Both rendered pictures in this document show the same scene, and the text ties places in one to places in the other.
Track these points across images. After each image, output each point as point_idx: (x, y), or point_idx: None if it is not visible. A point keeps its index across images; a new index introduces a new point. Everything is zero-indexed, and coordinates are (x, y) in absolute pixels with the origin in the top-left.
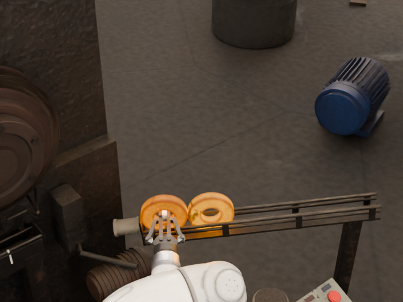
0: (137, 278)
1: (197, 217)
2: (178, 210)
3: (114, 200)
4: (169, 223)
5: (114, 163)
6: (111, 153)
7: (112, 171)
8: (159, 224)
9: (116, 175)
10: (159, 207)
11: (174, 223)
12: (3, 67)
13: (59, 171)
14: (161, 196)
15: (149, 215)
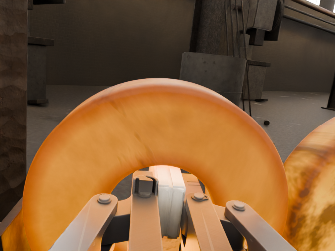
0: None
1: (333, 237)
2: (249, 176)
3: (2, 200)
4: (218, 238)
5: (11, 70)
6: (5, 27)
7: (2, 96)
8: (137, 236)
9: (14, 117)
10: (145, 133)
11: (262, 242)
12: None
13: None
14: (161, 79)
15: (72, 193)
